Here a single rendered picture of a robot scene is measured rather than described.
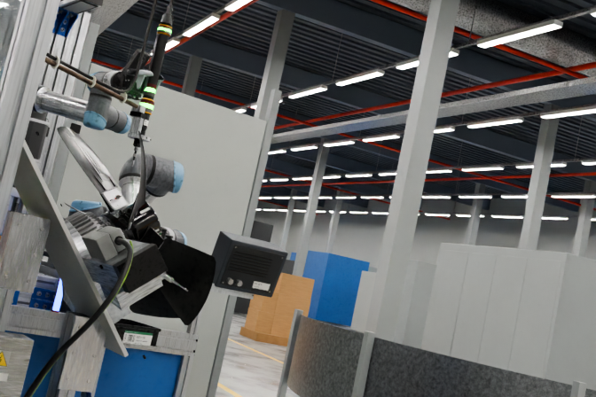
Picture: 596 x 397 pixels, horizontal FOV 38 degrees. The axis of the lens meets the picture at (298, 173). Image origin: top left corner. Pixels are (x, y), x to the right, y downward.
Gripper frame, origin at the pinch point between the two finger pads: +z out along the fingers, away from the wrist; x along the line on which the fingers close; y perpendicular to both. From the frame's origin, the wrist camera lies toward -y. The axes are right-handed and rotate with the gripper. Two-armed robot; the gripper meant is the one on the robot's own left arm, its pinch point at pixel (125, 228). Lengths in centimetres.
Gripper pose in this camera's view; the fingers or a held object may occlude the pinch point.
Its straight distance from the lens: 278.1
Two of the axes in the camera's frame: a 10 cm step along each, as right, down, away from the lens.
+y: 9.0, 2.7, -3.4
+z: -3.0, -1.8, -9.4
